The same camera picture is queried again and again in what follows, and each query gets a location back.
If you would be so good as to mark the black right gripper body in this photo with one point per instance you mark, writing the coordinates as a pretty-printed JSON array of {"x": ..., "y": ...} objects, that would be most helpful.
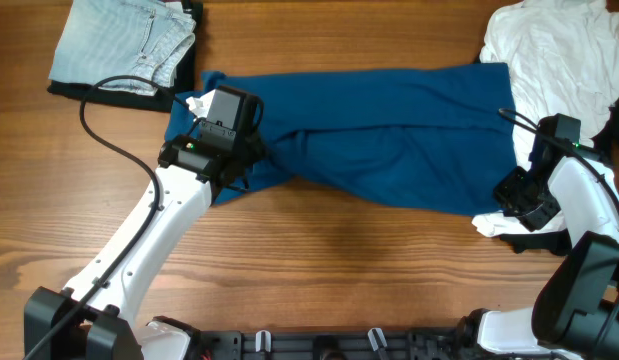
[{"x": 524, "y": 197}]

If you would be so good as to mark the dark blue t-shirt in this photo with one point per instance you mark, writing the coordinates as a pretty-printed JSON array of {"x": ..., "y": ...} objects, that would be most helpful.
[{"x": 428, "y": 139}]

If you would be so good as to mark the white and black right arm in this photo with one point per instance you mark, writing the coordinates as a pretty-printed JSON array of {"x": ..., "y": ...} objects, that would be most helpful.
[{"x": 576, "y": 314}]

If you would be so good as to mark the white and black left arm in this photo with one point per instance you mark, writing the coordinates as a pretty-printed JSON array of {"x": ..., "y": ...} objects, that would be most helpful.
[{"x": 93, "y": 316}]

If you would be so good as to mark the crumpled black garment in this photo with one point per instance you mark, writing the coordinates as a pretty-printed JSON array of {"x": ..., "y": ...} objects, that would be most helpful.
[{"x": 559, "y": 242}]

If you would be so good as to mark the crumpled white shirt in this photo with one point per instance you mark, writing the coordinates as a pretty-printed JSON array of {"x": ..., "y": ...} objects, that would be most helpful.
[{"x": 562, "y": 58}]

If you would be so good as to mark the folded black garment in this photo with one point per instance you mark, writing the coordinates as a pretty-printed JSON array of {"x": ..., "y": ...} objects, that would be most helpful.
[{"x": 158, "y": 102}]

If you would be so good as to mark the folded light blue jeans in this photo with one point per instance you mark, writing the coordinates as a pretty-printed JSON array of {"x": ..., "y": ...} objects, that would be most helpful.
[{"x": 129, "y": 38}]

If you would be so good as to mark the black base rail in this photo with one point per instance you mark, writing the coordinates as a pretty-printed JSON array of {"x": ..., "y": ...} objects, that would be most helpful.
[{"x": 415, "y": 344}]

